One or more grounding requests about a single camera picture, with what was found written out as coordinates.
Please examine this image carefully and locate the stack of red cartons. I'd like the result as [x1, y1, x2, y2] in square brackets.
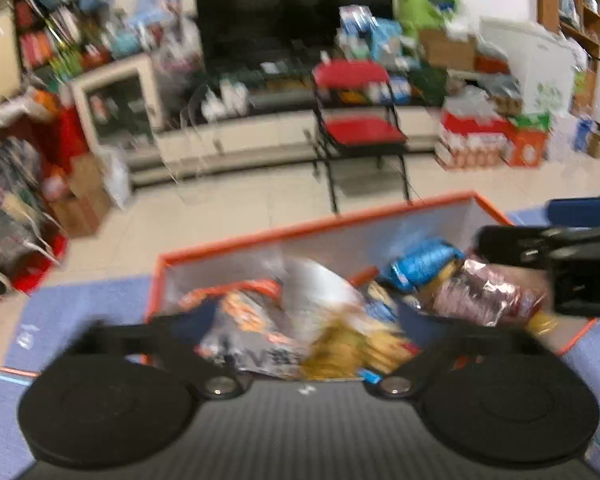
[434, 109, 512, 172]

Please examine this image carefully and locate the red folding chair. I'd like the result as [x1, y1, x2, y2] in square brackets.
[311, 60, 412, 213]

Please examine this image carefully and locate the orange cardboard box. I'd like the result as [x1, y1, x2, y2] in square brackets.
[146, 190, 597, 366]

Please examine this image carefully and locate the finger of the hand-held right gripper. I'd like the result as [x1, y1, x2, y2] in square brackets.
[547, 195, 600, 226]
[475, 225, 563, 267]

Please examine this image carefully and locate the pile of blue white packs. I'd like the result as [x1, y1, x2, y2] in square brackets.
[337, 5, 422, 63]

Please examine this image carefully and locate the orange white carton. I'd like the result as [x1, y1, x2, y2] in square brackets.
[505, 127, 550, 167]

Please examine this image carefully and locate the brown cardboard box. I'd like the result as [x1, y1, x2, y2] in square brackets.
[50, 154, 112, 238]
[419, 29, 477, 72]

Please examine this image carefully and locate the black television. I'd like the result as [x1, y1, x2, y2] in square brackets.
[191, 0, 394, 68]

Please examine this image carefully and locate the dark cluttered shelf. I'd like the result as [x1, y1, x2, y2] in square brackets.
[10, 0, 113, 78]

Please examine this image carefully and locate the blue black-banded snack packet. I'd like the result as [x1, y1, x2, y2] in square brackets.
[380, 240, 467, 292]

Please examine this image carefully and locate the pink foil snack packet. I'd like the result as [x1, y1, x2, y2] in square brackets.
[427, 255, 556, 333]

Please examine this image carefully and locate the white television stand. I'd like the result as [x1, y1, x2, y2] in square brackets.
[130, 102, 443, 186]

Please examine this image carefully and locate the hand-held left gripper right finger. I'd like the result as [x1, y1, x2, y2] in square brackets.
[365, 305, 548, 401]

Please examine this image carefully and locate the large white box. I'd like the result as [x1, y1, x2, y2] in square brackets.
[479, 17, 583, 117]

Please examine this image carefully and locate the red plastic basin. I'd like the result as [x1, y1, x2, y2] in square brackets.
[10, 234, 68, 295]

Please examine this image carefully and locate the white plastic bag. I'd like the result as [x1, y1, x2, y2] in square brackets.
[100, 147, 132, 209]

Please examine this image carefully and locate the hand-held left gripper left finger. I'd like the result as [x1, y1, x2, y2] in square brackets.
[72, 305, 253, 401]

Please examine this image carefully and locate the white glass-door cabinet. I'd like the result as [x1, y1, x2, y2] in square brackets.
[71, 54, 165, 157]

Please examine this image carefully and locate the grey orange biscuit packet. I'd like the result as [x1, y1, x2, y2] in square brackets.
[177, 255, 418, 381]

